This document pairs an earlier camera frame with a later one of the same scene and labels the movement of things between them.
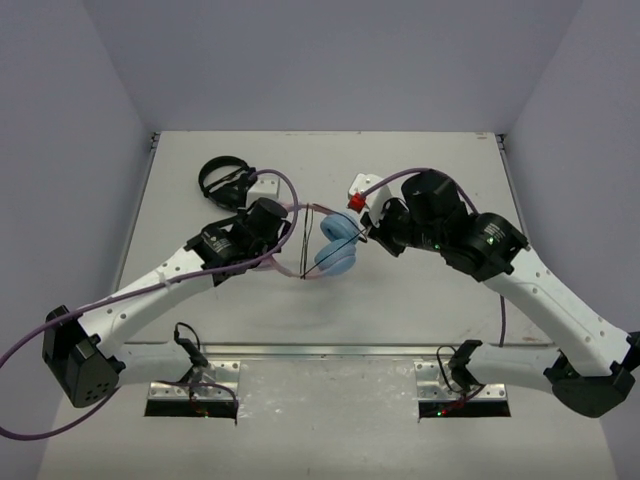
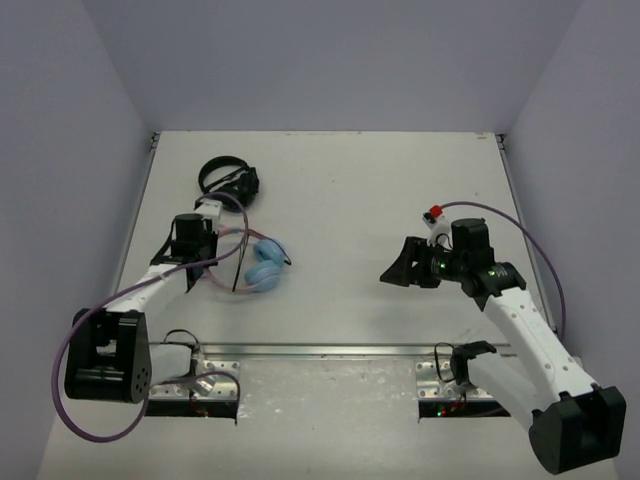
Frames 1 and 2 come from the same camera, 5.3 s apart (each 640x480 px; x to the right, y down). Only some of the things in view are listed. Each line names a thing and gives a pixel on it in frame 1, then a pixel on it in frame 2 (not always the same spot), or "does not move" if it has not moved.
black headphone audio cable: (306, 238) → (286, 261)
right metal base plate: (435, 381) does not move
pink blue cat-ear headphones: (338, 252) → (265, 275)
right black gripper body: (395, 230) → (434, 265)
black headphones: (230, 190) does not move
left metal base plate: (212, 380) does not move
